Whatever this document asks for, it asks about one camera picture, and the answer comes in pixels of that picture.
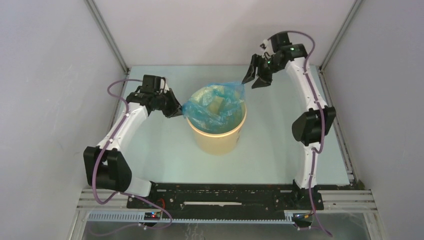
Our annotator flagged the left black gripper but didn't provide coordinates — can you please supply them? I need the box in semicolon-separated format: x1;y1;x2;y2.
154;88;188;119

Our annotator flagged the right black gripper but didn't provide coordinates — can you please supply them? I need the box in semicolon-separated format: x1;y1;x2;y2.
243;53;284;89

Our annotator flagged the blue plastic trash bag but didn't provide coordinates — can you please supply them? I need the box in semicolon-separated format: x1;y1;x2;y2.
182;82;245;134

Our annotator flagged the yellow trash bin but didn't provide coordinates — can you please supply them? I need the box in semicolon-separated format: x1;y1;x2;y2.
187;101;247;155

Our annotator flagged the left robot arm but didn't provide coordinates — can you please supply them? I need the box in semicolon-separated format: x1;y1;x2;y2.
83;74;182;208

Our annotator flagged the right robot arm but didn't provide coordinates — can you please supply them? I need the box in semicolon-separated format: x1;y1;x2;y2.
242;30;336;209

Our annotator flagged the small electronics board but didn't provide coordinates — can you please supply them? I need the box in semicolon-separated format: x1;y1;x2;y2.
143;212;161;221

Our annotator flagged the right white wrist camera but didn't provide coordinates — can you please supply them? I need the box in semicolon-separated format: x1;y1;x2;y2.
259;39;272;59

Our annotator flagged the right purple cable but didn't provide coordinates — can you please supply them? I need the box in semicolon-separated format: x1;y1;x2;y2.
268;30;334;238

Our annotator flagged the purple cable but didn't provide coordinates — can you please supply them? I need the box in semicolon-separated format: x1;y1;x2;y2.
91;78;173;231
268;30;334;238

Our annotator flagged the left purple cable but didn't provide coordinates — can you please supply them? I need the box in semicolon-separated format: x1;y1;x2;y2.
91;78;173;231

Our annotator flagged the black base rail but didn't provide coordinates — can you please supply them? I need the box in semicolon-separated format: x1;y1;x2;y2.
146;183;324;221

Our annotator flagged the left corner aluminium post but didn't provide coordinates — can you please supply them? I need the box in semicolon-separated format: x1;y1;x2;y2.
84;0;130;75

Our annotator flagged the corner aluminium post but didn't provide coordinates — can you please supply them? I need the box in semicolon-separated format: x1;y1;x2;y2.
319;0;365;71
84;0;130;75

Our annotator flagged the right corner aluminium post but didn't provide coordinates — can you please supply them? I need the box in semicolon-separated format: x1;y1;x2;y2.
319;0;365;71

